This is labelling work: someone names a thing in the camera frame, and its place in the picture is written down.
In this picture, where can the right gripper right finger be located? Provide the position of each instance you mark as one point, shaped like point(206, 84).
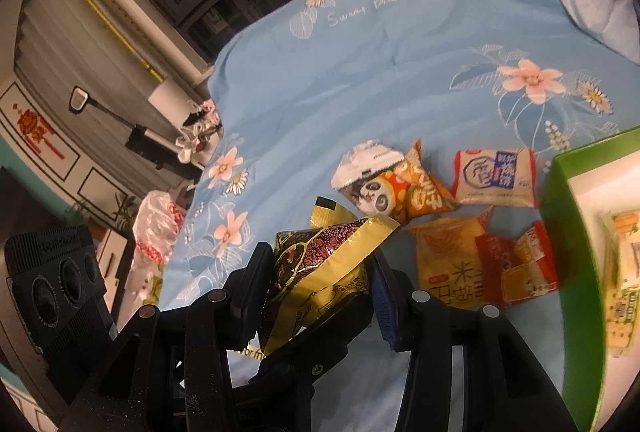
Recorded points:
point(468, 370)

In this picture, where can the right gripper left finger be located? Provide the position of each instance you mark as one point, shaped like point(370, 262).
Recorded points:
point(224, 320)

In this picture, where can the gold black snack bag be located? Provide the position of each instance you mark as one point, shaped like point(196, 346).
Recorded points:
point(317, 269)

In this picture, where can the yellow rice cake bag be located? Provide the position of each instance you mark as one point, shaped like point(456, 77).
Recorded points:
point(450, 266)

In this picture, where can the pale green corn snack bag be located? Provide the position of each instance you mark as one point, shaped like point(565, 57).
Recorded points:
point(621, 227)

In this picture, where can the white red plastic bag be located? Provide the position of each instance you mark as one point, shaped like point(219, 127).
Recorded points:
point(157, 225)

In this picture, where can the red white snack pack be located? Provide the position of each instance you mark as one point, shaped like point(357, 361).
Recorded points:
point(517, 270)

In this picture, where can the white red rice cracker pack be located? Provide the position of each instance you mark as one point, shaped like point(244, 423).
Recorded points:
point(496, 177)

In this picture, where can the green cardboard box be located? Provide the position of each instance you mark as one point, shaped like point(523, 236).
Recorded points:
point(582, 170)

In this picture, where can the white blue snack bag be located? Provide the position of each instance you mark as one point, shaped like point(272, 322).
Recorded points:
point(362, 160)

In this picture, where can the orange panda snack bag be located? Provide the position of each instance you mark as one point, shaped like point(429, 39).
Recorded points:
point(402, 192)

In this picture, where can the blue floral tablecloth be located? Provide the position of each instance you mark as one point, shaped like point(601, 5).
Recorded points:
point(301, 87)

